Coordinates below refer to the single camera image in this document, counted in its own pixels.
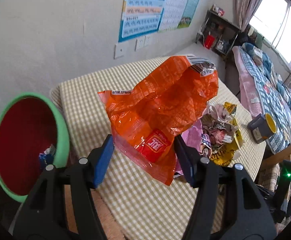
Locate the orange snack bag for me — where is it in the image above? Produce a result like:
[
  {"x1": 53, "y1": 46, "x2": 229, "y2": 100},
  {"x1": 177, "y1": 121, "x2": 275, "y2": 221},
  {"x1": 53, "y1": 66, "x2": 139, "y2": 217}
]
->
[{"x1": 98, "y1": 56, "x2": 219, "y2": 186}]

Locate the brown paper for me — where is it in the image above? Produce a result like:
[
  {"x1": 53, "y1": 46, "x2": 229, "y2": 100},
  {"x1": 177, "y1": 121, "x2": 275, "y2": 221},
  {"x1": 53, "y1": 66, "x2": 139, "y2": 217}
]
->
[{"x1": 201, "y1": 104, "x2": 237, "y2": 147}]

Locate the green red trash bin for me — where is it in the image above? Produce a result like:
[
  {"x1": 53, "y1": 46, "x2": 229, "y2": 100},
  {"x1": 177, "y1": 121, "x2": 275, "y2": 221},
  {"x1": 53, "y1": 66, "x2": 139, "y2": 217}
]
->
[{"x1": 0, "y1": 92, "x2": 70, "y2": 203}]

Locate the blue Oreo wrapper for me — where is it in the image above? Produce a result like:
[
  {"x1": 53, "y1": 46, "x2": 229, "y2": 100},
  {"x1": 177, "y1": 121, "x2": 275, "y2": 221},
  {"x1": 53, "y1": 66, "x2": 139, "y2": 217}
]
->
[{"x1": 39, "y1": 145, "x2": 56, "y2": 170}]

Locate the yellow snack bag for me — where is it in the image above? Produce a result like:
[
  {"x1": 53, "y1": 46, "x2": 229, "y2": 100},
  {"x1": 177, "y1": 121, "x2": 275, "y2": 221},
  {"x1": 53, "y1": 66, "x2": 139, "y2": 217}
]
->
[{"x1": 209, "y1": 140, "x2": 243, "y2": 166}]

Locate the dark cup yellow inside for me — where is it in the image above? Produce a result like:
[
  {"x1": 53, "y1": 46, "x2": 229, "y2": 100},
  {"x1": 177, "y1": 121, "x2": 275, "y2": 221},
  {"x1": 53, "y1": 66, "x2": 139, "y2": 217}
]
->
[{"x1": 247, "y1": 113, "x2": 277, "y2": 144}]

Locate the pink snack wrapper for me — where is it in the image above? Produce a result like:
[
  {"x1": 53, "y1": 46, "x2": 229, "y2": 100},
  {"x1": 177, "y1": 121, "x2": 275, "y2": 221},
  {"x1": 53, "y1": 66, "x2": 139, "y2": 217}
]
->
[{"x1": 174, "y1": 119, "x2": 212, "y2": 181}]

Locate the yellow box wrapper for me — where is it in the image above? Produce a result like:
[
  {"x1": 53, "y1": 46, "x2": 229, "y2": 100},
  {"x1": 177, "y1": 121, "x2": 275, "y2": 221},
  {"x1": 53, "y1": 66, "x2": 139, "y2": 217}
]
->
[{"x1": 224, "y1": 102, "x2": 244, "y2": 147}]

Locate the bed with patterned quilt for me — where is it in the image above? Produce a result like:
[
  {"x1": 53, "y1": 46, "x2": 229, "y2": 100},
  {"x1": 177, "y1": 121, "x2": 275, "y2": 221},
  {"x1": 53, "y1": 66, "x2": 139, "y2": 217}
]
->
[{"x1": 232, "y1": 42, "x2": 291, "y2": 154}]

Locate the red container on shelf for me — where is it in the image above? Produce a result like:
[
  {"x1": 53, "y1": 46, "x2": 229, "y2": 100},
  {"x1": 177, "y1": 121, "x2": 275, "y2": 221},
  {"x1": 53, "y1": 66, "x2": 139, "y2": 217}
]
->
[{"x1": 203, "y1": 34, "x2": 215, "y2": 49}]

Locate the dark shelf unit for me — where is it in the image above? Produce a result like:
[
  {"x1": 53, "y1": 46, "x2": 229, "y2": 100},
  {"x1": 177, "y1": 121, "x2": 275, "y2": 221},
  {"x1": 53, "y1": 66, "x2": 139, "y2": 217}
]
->
[{"x1": 195, "y1": 9, "x2": 241, "y2": 61}]

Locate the window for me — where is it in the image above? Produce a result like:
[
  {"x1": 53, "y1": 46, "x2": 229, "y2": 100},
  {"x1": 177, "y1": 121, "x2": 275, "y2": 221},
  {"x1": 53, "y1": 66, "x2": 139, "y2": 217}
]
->
[{"x1": 250, "y1": 0, "x2": 291, "y2": 68}]

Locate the white wall switch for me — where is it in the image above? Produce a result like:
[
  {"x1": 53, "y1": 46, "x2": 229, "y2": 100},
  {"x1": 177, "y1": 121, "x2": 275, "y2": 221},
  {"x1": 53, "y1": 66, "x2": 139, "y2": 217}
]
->
[{"x1": 113, "y1": 42, "x2": 128, "y2": 59}]

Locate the white wall socket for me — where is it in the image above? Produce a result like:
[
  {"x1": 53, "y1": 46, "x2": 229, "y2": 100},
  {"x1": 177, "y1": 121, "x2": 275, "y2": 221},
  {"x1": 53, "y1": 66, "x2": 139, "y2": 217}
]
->
[{"x1": 135, "y1": 35, "x2": 153, "y2": 51}]

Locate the green white wall poster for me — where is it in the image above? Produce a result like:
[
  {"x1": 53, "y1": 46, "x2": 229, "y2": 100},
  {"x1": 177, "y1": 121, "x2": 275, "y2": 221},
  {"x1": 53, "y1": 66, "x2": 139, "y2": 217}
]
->
[{"x1": 158, "y1": 0, "x2": 200, "y2": 32}]

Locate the blue pinyin wall poster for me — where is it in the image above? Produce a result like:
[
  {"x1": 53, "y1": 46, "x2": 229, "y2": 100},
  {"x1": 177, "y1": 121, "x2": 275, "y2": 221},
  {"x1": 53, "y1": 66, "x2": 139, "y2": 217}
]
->
[{"x1": 118, "y1": 0, "x2": 165, "y2": 43}]

